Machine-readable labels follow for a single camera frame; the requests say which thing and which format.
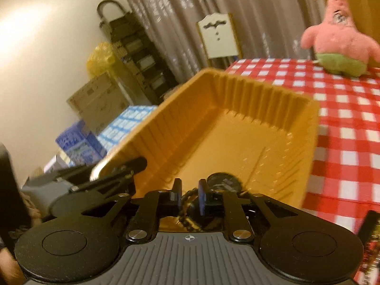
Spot black wristwatch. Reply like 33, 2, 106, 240
206, 172, 243, 193

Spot orange plastic tray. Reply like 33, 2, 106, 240
89, 67, 321, 234

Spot person's left hand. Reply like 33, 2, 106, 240
1, 192, 41, 284

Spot blue milk carton box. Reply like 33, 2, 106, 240
55, 120, 108, 165

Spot blue white patterned cloth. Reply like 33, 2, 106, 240
97, 105, 157, 152

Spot brown cardboard box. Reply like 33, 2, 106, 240
67, 72, 130, 135

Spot yellow plastic bag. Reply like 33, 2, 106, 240
86, 42, 116, 79

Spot red white checkered tablecloth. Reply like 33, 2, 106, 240
227, 58, 379, 233

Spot white wooden chair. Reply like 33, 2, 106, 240
196, 13, 243, 66

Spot pink starfish plush toy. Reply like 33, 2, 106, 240
301, 0, 379, 77

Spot grey patterned curtain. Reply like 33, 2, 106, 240
114, 0, 326, 82

